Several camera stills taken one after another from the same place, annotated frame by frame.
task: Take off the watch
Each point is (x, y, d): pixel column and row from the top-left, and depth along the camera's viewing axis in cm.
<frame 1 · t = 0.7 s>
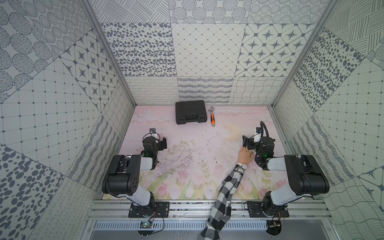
left hand: (160, 137, 94), fingers open
right hand: (251, 137, 95), fingers open
black plastic tool case: (190, 111, 114), point 5 cm above the table
orange handled adjustable wrench: (211, 109, 121), on the table

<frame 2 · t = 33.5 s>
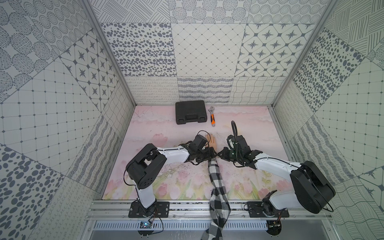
left hand: (217, 159, 86), fingers open
right hand: (218, 155, 87), fingers closed
the named things where they were.

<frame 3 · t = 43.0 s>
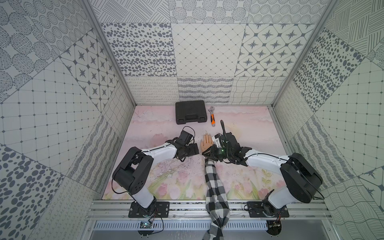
left hand: (198, 153, 90), fingers open
right hand: (203, 155, 83), fingers open
the named things where they were.

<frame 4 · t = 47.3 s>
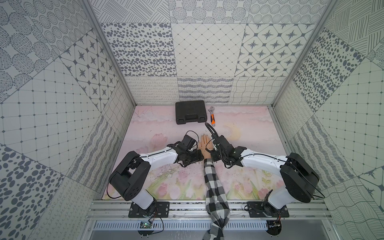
left hand: (204, 161, 86), fingers open
right hand: (214, 152, 89), fingers closed
the named things where they were.

